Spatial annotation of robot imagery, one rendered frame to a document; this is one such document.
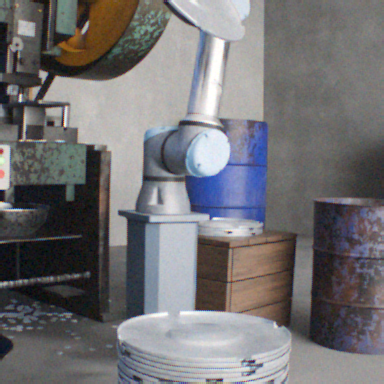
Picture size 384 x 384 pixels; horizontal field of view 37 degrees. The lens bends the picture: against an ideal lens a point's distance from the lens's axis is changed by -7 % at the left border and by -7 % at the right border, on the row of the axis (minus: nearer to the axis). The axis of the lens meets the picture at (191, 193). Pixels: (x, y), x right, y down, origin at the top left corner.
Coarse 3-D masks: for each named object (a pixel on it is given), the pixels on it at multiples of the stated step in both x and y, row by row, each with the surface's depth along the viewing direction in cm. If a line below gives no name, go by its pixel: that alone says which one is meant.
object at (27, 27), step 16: (16, 0) 201; (16, 16) 202; (32, 16) 207; (16, 32) 202; (32, 32) 207; (0, 48) 204; (16, 48) 202; (32, 48) 208; (0, 64) 203; (16, 64) 201; (32, 64) 205
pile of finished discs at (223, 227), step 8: (200, 224) 208; (208, 224) 208; (216, 224) 207; (224, 224) 207; (232, 224) 208; (240, 224) 212; (248, 224) 213; (256, 224) 213; (200, 232) 201; (208, 232) 200; (216, 232) 199; (224, 232) 202; (232, 232) 199; (240, 232) 200; (248, 232) 202; (256, 232) 205
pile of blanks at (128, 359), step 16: (128, 352) 92; (288, 352) 92; (128, 368) 90; (144, 368) 87; (160, 368) 87; (176, 368) 84; (192, 368) 84; (208, 368) 85; (224, 368) 85; (240, 368) 84; (256, 368) 87; (272, 368) 88; (288, 368) 95
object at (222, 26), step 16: (176, 0) 108; (192, 0) 113; (208, 0) 118; (224, 0) 127; (192, 16) 109; (208, 16) 115; (224, 16) 121; (240, 16) 127; (208, 32) 110; (224, 32) 116; (240, 32) 122
